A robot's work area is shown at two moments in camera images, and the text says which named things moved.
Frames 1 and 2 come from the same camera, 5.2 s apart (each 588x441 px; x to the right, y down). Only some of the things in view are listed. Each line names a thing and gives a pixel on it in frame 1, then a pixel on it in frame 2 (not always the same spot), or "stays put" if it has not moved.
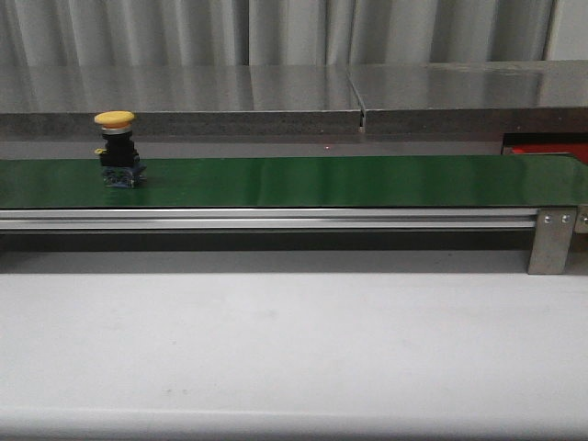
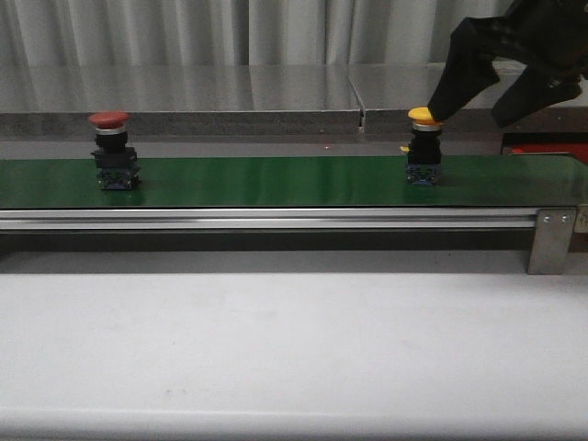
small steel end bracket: x=582 y=220 stays put
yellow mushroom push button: x=121 y=165 to x=424 y=150
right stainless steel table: x=473 y=97 stays put
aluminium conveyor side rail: x=269 y=220 stays put
